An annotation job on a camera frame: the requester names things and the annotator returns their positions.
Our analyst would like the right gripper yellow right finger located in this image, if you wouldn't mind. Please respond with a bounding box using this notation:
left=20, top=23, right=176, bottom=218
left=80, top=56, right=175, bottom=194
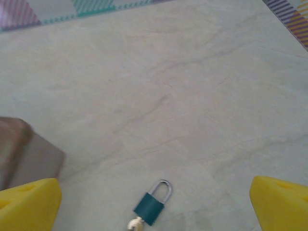
left=250, top=176, right=308, bottom=231

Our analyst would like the pink illustrated storybook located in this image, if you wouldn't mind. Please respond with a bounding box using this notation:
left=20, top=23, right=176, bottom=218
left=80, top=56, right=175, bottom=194
left=0, top=116, right=67, bottom=191

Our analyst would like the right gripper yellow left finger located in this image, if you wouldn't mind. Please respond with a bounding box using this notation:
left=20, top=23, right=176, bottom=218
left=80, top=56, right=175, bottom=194
left=0, top=178, right=62, bottom=231

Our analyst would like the small blue padlock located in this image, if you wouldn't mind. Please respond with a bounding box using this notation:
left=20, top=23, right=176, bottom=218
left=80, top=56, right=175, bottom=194
left=133, top=179, right=173, bottom=227

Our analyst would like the small pale key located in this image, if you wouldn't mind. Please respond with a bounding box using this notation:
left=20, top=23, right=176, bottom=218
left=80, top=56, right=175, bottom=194
left=127, top=216, right=145, bottom=231

